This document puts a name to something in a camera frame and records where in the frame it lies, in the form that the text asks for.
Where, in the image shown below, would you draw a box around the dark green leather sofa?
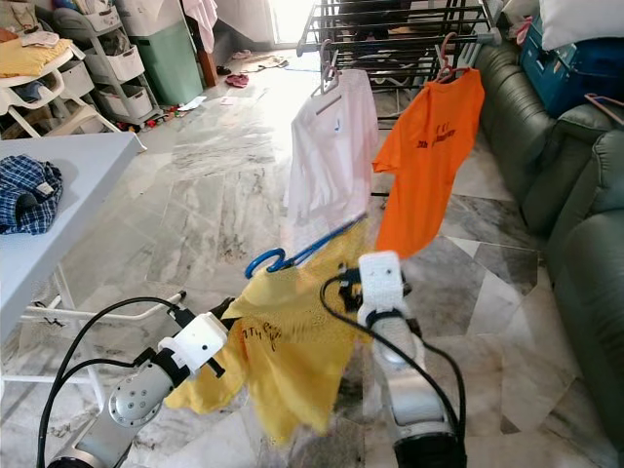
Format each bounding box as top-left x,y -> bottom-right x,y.
473,39 -> 624,459

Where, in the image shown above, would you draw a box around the white pillow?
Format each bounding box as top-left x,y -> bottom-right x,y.
538,0 -> 624,52

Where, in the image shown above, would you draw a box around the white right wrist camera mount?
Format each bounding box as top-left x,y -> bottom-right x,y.
356,250 -> 410,328

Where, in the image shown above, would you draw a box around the black left camera cable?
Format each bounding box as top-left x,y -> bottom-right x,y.
39,295 -> 186,468

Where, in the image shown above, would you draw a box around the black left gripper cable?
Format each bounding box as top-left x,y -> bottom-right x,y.
66,353 -> 152,386

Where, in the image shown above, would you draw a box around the yellow folded towel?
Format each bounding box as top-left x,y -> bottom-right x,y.
0,37 -> 74,77

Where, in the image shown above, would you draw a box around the white t-shirt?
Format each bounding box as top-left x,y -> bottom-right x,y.
283,68 -> 381,250

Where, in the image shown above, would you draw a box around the orange t-shirt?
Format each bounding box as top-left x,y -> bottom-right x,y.
370,66 -> 487,259

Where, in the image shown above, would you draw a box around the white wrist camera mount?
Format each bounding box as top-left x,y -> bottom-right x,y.
356,250 -> 410,328
156,312 -> 230,379

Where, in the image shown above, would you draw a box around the grey plastic drawer tower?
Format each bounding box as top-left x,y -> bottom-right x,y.
49,0 -> 157,123

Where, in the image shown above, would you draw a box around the yellow printed t-shirt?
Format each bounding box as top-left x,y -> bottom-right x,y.
166,219 -> 371,445

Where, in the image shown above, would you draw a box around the blue plastic hanger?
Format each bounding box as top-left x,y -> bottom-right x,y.
246,213 -> 370,279

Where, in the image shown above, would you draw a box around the green storage bin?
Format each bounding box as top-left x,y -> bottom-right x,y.
117,0 -> 206,106

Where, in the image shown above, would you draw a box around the pink plastic hanger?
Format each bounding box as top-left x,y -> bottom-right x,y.
585,93 -> 624,128
437,32 -> 469,84
314,39 -> 347,116

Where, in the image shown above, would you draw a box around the blue plaid shorts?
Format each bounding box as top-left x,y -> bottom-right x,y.
0,154 -> 64,235

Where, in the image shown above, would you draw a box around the black right camera cable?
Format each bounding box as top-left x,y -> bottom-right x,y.
318,271 -> 464,442

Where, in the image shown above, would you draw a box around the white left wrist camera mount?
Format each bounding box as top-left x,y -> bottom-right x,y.
156,312 -> 230,379

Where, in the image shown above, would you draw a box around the pink hanging cloth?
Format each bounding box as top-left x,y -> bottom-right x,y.
180,0 -> 217,55

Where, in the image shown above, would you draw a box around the blue travel bag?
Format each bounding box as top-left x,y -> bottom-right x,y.
519,15 -> 624,118

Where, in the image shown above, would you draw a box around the black camera cable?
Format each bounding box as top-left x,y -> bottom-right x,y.
39,295 -> 186,468
318,271 -> 464,442

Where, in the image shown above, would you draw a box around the black metal drying rack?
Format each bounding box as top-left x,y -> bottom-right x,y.
297,0 -> 503,108

